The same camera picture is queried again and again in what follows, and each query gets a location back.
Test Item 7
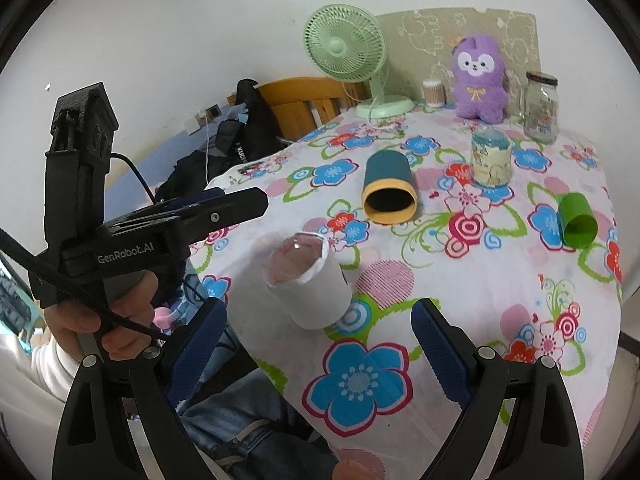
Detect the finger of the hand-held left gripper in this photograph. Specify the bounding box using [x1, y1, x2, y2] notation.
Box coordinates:
[156, 187, 226, 213]
[181, 187, 270, 247]

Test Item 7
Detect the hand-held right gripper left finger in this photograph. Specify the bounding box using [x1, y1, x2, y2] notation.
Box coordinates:
[52, 297, 229, 480]

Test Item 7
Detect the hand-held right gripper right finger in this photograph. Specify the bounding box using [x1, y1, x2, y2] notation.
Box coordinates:
[410, 298, 586, 480]

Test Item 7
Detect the white cup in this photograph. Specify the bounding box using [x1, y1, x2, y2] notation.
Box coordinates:
[262, 231, 354, 331]

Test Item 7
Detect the person's left forearm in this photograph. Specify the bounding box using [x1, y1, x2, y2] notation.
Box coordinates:
[0, 331, 77, 413]

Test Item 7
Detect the teal cup with yellow rim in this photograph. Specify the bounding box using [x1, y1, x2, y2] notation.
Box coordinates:
[361, 150, 419, 225]

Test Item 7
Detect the cartoon printed cup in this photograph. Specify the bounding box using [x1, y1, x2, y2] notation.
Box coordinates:
[470, 127, 514, 187]

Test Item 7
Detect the green cup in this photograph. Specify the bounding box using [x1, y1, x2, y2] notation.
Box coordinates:
[556, 191, 599, 250]

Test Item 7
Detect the person's left hand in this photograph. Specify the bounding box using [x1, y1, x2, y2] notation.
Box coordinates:
[44, 271, 162, 361]

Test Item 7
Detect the pink object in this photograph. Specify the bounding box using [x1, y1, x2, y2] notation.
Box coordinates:
[152, 307, 177, 334]

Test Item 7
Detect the person's blue jeans leg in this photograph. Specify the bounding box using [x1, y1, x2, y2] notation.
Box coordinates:
[177, 357, 362, 480]

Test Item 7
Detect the black bag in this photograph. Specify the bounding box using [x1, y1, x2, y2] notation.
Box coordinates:
[155, 79, 287, 202]

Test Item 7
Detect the floral tablecloth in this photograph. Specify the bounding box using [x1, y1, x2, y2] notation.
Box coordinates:
[187, 104, 627, 462]

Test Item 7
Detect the wooden chair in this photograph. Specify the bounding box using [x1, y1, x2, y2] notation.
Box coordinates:
[227, 76, 372, 144]

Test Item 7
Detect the green desk fan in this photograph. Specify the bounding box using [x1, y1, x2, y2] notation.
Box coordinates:
[305, 4, 416, 120]

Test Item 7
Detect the cotton swab container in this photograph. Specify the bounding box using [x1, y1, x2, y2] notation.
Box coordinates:
[422, 79, 446, 109]

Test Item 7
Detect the purple plush toy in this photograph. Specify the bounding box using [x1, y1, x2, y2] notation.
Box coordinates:
[451, 34, 509, 125]

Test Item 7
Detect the glass jar with dark lid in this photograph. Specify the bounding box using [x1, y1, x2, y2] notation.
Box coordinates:
[522, 71, 560, 144]

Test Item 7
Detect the beige patterned board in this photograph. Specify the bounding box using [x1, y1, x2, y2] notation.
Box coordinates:
[375, 7, 544, 107]

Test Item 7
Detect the white cable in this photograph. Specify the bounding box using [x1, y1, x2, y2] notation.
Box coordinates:
[200, 110, 213, 187]

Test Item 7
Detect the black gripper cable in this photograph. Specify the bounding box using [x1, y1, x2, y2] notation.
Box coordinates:
[0, 227, 171, 342]

